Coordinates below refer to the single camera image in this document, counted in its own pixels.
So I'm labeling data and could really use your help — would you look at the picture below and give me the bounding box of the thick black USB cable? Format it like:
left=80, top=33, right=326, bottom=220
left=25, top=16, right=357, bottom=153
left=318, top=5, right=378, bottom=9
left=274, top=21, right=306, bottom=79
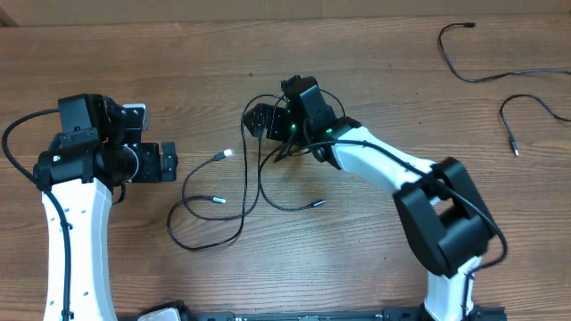
left=166, top=93, right=286, bottom=251

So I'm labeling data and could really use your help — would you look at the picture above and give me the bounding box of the thin black USB cable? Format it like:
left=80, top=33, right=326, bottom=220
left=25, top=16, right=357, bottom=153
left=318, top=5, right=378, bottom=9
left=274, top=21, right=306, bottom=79
left=437, top=21, right=571, bottom=157

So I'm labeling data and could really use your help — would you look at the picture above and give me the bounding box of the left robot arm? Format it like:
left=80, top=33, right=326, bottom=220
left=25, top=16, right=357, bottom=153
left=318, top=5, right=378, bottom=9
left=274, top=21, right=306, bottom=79
left=34, top=94, right=178, bottom=320

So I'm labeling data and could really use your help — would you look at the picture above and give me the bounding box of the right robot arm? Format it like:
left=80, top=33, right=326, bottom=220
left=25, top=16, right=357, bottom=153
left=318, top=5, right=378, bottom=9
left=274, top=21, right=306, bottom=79
left=242, top=76, right=507, bottom=320

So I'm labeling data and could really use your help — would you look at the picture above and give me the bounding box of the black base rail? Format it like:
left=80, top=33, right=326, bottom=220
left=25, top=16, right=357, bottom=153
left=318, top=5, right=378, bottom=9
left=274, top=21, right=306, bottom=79
left=186, top=309, right=508, bottom=321

